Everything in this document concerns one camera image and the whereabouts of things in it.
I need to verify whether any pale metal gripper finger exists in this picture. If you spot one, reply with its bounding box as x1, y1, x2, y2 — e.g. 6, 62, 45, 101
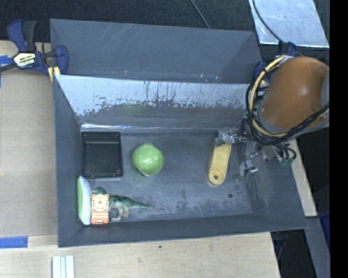
215, 128, 242, 146
238, 160, 259, 178

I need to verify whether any grey metal bin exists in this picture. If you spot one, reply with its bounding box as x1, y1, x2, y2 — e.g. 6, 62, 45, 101
49, 18, 309, 248

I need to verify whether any green toy apple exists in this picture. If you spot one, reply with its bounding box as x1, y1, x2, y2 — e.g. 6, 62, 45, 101
130, 142, 166, 177

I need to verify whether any green toy dinosaur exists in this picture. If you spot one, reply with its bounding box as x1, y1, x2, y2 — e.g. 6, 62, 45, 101
92, 186, 152, 222

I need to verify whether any black square plastic box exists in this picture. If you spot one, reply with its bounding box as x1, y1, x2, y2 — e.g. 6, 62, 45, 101
81, 131, 124, 180

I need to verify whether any green and white sponge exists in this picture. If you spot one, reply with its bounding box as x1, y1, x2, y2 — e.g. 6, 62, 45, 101
76, 175, 93, 226

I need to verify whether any yellow flat handle with hole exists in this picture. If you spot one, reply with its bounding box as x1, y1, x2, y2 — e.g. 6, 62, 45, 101
207, 142, 233, 186

